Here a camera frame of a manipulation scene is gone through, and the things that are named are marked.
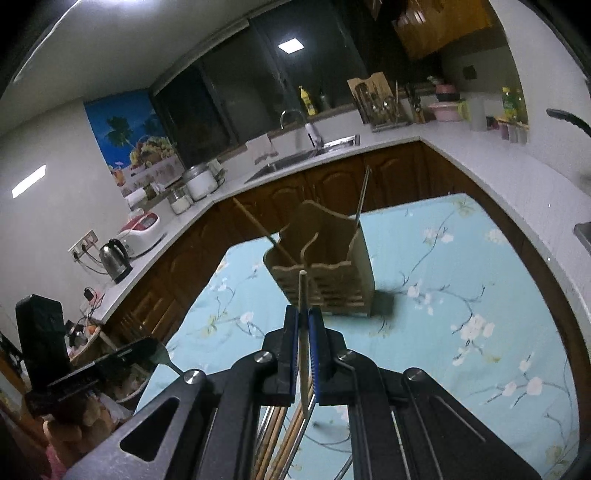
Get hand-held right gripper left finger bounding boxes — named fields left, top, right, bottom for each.
left=65, top=306, right=301, bottom=480

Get bamboo chopstick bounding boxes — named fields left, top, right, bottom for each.
left=264, top=406, right=290, bottom=480
left=281, top=408, right=309, bottom=480

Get dark metal chopstick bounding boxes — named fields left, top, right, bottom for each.
left=353, top=166, right=372, bottom=229

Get wall power socket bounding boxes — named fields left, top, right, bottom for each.
left=68, top=230, right=100, bottom=263

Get wooden utensil holder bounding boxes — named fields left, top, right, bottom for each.
left=262, top=199, right=377, bottom=318

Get paper towel roll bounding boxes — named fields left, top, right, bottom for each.
left=124, top=189, right=149, bottom=216

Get red white rice cooker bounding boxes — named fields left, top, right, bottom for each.
left=117, top=211, right=165, bottom=258

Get chrome faucet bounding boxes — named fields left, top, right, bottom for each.
left=280, top=109, right=324, bottom=149

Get white kitchen countertop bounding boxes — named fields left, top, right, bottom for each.
left=85, top=117, right=591, bottom=326

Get wooden wall cabinets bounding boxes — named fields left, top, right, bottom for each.
left=365, top=0, right=494, bottom=62

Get black wok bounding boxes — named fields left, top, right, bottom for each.
left=547, top=108, right=591, bottom=140

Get pink basin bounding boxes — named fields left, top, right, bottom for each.
left=427, top=102, right=465, bottom=122

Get wooden cutting board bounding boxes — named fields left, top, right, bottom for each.
left=347, top=73, right=389, bottom=125

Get charger with cables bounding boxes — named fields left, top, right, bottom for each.
left=82, top=285, right=106, bottom=309

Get steel electric kettle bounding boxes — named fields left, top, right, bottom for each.
left=99, top=238, right=133, bottom=284

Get white cooking pot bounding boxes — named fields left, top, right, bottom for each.
left=182, top=163, right=219, bottom=202

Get tropical fruit wall poster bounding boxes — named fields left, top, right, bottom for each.
left=84, top=90, right=182, bottom=200

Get cooking oil bottle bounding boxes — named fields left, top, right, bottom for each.
left=502, top=86, right=528, bottom=123

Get grey metal utensil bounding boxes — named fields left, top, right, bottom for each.
left=154, top=339, right=186, bottom=376

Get square ceiling light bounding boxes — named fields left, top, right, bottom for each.
left=11, top=163, right=48, bottom=200

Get knife block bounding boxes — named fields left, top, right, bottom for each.
left=405, top=84, right=426, bottom=124

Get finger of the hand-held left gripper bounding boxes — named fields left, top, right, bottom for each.
left=99, top=340, right=160, bottom=387

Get wooden utensil rack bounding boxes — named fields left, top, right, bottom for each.
left=355, top=80, right=413, bottom=129

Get dark kitchen window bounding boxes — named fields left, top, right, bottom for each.
left=150, top=0, right=444, bottom=160

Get glass jar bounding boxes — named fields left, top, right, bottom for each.
left=167, top=187, right=193, bottom=216

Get wooden base cabinets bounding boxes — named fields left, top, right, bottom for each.
left=105, top=141, right=580, bottom=416

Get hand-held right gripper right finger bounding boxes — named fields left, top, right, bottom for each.
left=308, top=307, right=543, bottom=480

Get person's left hand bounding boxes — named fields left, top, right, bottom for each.
left=44, top=390, right=134, bottom=466

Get floral blue tablecloth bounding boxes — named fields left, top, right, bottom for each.
left=136, top=193, right=580, bottom=480

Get yellow dish soap bottle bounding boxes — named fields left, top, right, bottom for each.
left=298, top=85, right=318, bottom=116

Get steel sink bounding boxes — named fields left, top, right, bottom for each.
left=244, top=135, right=361, bottom=184

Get light wooden chopstick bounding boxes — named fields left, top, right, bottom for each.
left=298, top=271, right=312, bottom=418
left=232, top=198, right=298, bottom=267

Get pink seasoning jars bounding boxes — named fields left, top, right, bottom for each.
left=495, top=117, right=530, bottom=147

